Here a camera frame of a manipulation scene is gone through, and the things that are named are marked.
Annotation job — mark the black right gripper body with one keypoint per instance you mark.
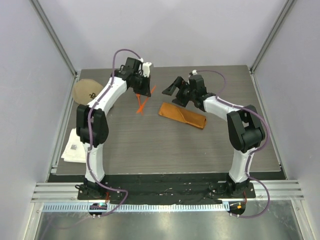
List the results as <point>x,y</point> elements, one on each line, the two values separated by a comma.
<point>185,88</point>

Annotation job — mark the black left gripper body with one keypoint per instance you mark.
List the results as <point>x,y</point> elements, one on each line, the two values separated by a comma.
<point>141,81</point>

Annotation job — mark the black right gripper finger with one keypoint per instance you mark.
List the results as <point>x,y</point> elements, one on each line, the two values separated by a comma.
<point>180,101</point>
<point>176,84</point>

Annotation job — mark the orange cloth napkin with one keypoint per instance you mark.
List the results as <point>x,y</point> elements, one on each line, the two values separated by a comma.
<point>182,115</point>

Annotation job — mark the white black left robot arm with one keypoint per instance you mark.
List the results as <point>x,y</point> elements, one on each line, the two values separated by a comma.
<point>92,127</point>

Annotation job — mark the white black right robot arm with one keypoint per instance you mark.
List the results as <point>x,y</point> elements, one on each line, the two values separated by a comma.
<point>245,127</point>

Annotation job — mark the orange plastic fork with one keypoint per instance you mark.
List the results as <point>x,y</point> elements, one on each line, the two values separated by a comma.
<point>140,109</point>

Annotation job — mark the beige baseball cap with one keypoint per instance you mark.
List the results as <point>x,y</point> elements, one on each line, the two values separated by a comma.
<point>85,90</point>

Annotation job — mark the white folded towel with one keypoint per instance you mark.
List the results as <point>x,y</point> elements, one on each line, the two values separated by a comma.
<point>74,151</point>

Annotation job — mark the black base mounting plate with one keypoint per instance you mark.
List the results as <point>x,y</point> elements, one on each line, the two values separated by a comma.
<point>165,189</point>

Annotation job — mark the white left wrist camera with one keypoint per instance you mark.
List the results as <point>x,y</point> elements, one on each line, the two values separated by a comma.
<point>146,68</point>

